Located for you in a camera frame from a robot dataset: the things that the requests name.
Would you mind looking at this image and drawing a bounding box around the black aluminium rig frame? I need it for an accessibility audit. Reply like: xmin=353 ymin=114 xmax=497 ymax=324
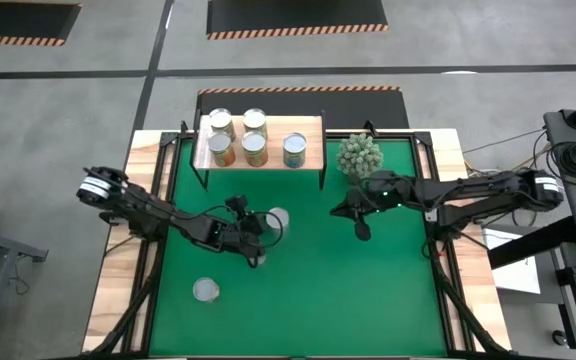
xmin=81 ymin=119 xmax=514 ymax=360

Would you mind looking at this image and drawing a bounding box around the white paper sheet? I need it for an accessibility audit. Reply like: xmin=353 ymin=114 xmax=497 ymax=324
xmin=482 ymin=228 xmax=542 ymax=295

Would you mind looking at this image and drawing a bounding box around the green label tin can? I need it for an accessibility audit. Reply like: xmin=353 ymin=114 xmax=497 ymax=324
xmin=266 ymin=206 xmax=291 ymax=237

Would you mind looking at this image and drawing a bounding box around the green table mat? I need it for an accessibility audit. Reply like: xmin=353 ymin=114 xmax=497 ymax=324
xmin=148 ymin=139 xmax=448 ymax=357

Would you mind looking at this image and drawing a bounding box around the artificial potted succulent plant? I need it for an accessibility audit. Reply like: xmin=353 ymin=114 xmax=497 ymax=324
xmin=336 ymin=132 xmax=385 ymax=181

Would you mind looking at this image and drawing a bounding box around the wooden shelf with black legs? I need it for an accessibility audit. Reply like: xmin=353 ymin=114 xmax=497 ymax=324
xmin=190 ymin=113 xmax=330 ymax=192

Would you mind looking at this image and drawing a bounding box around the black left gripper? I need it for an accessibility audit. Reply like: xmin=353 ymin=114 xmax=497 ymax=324
xmin=207 ymin=194 xmax=267 ymax=270

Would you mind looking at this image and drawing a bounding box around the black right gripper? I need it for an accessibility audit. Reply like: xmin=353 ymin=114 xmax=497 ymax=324
xmin=330 ymin=170 xmax=412 ymax=242

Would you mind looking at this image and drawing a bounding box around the silver tin can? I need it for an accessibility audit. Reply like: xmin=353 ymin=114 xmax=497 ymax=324
xmin=192 ymin=276 xmax=221 ymax=304

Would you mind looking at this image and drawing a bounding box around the peaches label tin can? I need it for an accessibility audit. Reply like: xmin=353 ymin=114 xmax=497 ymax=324
xmin=242 ymin=107 xmax=269 ymax=139

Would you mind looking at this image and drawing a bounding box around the yellow label tin can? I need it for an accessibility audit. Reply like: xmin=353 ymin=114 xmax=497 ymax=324
xmin=241 ymin=130 xmax=270 ymax=168

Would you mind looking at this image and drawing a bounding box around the apple label tin can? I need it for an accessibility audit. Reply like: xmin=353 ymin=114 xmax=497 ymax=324
xmin=207 ymin=130 xmax=237 ymax=168

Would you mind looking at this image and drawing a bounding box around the black hazard-striped floor mat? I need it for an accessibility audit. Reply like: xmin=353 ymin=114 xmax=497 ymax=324
xmin=206 ymin=0 xmax=390 ymax=41
xmin=0 ymin=0 xmax=83 ymax=47
xmin=196 ymin=85 xmax=411 ymax=130

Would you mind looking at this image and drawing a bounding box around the orange label tin can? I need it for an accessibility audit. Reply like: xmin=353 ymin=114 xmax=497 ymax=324
xmin=208 ymin=107 xmax=237 ymax=141

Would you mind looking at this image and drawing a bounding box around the blue label tin can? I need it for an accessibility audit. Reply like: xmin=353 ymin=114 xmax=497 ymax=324
xmin=282 ymin=132 xmax=309 ymax=170

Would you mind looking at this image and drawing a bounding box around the black metal beam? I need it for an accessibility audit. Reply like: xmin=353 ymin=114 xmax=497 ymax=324
xmin=487 ymin=214 xmax=576 ymax=270

